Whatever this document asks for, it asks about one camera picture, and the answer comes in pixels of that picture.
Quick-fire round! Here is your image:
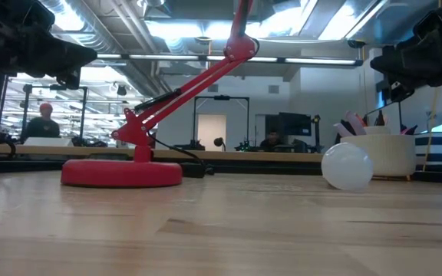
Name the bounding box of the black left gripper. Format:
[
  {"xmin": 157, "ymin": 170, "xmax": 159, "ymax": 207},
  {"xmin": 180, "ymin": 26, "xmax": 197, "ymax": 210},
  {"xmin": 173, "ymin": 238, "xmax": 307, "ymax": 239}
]
[{"xmin": 0, "ymin": 0, "xmax": 98, "ymax": 90}]

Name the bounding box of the white lightbulb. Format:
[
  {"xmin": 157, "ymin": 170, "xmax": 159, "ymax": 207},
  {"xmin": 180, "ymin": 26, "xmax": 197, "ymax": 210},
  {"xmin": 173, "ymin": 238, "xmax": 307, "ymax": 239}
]
[{"xmin": 321, "ymin": 142, "xmax": 374, "ymax": 192}]

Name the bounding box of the red desk lamp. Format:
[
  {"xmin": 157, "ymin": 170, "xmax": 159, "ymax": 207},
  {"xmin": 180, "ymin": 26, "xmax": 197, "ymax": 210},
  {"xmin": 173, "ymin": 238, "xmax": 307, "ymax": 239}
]
[{"xmin": 60, "ymin": 0, "xmax": 260, "ymax": 189}]

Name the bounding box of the person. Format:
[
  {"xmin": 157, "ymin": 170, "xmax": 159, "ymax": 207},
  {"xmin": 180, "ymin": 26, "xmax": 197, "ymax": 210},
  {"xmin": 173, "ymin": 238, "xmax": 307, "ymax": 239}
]
[
  {"xmin": 259, "ymin": 130, "xmax": 283, "ymax": 153},
  {"xmin": 26, "ymin": 102, "xmax": 61, "ymax": 139}
]

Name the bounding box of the light pink thick marker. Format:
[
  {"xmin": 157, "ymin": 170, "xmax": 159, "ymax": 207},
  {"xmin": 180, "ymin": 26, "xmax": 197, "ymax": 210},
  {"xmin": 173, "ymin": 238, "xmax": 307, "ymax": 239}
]
[{"xmin": 345, "ymin": 110, "xmax": 368, "ymax": 136}]

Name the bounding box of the white pen cup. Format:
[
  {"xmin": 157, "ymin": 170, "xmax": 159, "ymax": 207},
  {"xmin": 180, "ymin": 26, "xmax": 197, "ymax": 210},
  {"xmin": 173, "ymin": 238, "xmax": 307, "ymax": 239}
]
[{"xmin": 339, "ymin": 125, "xmax": 417, "ymax": 178}]

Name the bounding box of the lilac marker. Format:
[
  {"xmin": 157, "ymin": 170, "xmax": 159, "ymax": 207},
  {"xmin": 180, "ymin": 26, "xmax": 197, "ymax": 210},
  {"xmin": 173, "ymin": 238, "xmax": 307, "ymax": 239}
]
[{"xmin": 334, "ymin": 122, "xmax": 355, "ymax": 138}]

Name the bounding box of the long ceiling light bar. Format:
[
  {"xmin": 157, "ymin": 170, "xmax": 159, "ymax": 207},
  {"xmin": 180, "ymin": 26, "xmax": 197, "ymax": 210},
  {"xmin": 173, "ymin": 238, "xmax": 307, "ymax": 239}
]
[{"xmin": 96, "ymin": 52, "xmax": 362, "ymax": 67}]

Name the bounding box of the black calculator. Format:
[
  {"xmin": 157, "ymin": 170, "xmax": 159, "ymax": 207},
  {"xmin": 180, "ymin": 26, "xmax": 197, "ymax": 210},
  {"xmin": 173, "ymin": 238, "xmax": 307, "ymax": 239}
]
[{"xmin": 86, "ymin": 153, "xmax": 130, "ymax": 161}]

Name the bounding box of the black monitor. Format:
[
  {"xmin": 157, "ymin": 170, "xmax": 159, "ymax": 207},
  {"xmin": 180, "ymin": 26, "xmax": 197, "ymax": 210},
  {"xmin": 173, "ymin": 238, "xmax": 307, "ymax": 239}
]
[{"xmin": 265, "ymin": 112, "xmax": 312, "ymax": 137}]

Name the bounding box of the white door panel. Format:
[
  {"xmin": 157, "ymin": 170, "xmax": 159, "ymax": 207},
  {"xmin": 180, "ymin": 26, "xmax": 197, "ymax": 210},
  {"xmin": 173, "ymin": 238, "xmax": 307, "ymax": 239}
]
[{"xmin": 196, "ymin": 113, "xmax": 228, "ymax": 152}]

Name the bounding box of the tan wooden desk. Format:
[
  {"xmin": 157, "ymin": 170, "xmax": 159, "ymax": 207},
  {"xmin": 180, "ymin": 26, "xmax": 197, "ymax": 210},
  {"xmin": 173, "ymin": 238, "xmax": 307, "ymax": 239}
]
[{"xmin": 0, "ymin": 142, "xmax": 324, "ymax": 164}]

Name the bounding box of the black gantry frame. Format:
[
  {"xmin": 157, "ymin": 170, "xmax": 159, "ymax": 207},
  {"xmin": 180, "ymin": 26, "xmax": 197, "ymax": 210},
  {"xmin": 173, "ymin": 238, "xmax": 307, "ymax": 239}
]
[
  {"xmin": 21, "ymin": 84, "xmax": 88, "ymax": 143},
  {"xmin": 193, "ymin": 95, "xmax": 250, "ymax": 151}
]

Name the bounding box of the black lamp power cable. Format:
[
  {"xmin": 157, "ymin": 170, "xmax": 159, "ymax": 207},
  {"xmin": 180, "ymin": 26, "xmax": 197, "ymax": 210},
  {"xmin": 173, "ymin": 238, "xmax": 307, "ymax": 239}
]
[{"xmin": 147, "ymin": 131, "xmax": 215, "ymax": 179}]

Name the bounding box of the black aluminium table frame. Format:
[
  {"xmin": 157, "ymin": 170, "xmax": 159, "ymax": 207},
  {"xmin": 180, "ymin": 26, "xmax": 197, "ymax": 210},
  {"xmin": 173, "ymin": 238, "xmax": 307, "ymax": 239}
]
[{"xmin": 0, "ymin": 159, "xmax": 442, "ymax": 183}]

